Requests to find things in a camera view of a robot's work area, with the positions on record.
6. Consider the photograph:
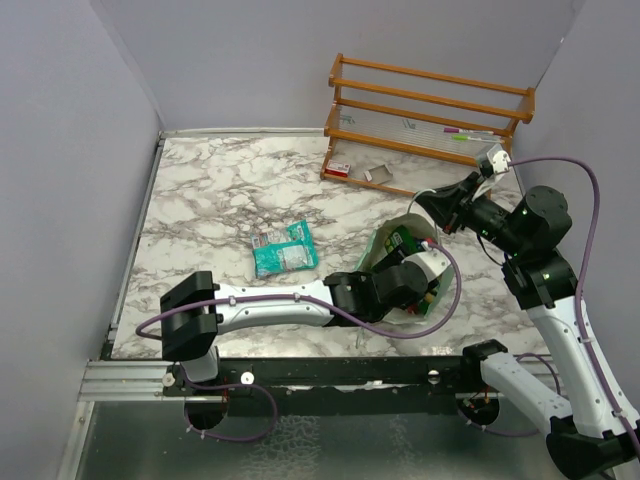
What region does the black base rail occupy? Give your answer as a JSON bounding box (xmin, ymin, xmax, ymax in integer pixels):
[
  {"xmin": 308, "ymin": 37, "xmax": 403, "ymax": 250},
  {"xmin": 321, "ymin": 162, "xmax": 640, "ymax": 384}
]
[{"xmin": 99, "ymin": 349, "xmax": 501, "ymax": 419}]

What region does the green marker pen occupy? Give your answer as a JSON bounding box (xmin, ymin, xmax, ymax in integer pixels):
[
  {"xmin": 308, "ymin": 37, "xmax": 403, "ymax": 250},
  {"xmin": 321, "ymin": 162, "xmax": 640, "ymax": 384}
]
[{"xmin": 451, "ymin": 134, "xmax": 506, "ymax": 144}]

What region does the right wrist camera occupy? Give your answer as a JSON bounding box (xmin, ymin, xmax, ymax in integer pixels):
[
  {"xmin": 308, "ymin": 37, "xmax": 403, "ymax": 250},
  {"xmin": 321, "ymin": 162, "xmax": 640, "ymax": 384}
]
[{"xmin": 475, "ymin": 143, "xmax": 510, "ymax": 178}]

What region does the white paper bag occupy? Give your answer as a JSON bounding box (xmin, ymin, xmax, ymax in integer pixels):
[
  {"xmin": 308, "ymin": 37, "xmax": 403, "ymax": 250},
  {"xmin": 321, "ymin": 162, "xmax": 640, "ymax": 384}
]
[{"xmin": 356, "ymin": 213, "xmax": 454, "ymax": 325}]

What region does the wooden shelf rack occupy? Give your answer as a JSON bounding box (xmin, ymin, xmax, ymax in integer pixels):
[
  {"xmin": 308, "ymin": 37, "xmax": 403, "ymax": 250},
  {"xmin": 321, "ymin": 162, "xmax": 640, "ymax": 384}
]
[{"xmin": 320, "ymin": 53, "xmax": 536, "ymax": 196}]

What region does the pink marker pen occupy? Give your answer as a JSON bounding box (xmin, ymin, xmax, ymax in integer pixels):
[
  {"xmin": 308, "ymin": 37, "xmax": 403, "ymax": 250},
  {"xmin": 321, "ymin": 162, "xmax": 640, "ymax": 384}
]
[{"xmin": 443, "ymin": 127, "xmax": 495, "ymax": 135}]

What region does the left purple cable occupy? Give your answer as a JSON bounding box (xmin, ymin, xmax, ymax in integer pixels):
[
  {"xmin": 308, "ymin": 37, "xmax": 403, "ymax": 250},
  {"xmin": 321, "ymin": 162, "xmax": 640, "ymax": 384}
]
[{"xmin": 134, "ymin": 242, "xmax": 464, "ymax": 443}]

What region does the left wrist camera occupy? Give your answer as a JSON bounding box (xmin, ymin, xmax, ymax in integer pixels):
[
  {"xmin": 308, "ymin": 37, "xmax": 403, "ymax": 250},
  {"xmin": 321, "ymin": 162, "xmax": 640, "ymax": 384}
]
[{"xmin": 405, "ymin": 240, "xmax": 451, "ymax": 282}]

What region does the teal snack packet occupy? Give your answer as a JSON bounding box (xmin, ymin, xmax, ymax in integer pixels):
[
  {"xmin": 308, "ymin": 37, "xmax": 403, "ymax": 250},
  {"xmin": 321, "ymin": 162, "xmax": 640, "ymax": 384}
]
[{"xmin": 250, "ymin": 220, "xmax": 319, "ymax": 278}]

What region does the green snack packet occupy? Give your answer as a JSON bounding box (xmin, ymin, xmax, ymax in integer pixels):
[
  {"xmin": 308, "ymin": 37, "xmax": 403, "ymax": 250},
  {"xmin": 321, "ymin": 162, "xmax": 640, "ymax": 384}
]
[{"xmin": 384, "ymin": 225, "xmax": 424, "ymax": 257}]

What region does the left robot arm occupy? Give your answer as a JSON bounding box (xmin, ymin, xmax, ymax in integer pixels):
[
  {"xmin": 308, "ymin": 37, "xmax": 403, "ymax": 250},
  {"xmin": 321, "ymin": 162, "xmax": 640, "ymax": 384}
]
[{"xmin": 160, "ymin": 249, "xmax": 452, "ymax": 395}]

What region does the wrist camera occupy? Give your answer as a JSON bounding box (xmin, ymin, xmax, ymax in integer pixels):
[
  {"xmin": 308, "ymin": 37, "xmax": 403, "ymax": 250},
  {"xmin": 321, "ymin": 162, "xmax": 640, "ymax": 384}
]
[
  {"xmin": 475, "ymin": 143, "xmax": 510, "ymax": 178},
  {"xmin": 405, "ymin": 240, "xmax": 451, "ymax": 282}
]

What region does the red white small box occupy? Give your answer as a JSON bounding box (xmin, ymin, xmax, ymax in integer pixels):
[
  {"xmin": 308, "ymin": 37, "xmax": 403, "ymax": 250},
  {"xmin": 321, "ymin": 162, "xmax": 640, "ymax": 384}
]
[{"xmin": 325, "ymin": 161, "xmax": 351, "ymax": 178}]

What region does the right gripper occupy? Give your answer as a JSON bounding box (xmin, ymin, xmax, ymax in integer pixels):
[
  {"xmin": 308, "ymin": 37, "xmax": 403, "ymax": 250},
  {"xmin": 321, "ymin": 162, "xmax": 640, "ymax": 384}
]
[{"xmin": 414, "ymin": 170, "xmax": 528, "ymax": 257}]

